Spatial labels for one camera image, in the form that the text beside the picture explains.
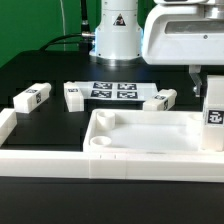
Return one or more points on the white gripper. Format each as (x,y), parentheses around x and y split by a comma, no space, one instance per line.
(185,32)

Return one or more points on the white marker base sheet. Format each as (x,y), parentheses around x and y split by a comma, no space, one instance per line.
(113,90)

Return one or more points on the white desk top tray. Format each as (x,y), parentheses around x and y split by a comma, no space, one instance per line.
(138,131)

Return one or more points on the white U-shaped obstacle frame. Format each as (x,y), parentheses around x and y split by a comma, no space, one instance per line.
(204,167)

